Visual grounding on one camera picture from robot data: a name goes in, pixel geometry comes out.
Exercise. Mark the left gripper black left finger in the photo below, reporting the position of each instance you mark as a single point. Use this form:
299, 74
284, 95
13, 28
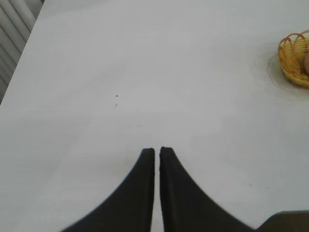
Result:
130, 205

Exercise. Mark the yellow woven wicker basket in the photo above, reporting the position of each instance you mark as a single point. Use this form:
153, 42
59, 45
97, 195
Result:
290, 60

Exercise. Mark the dark grey flat object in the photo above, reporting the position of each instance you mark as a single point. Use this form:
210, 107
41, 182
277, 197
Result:
287, 222

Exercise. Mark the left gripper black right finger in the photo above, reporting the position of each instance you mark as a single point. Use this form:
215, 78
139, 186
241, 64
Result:
188, 207

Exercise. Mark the white ribbed radiator panel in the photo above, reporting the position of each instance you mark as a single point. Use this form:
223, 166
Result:
12, 31

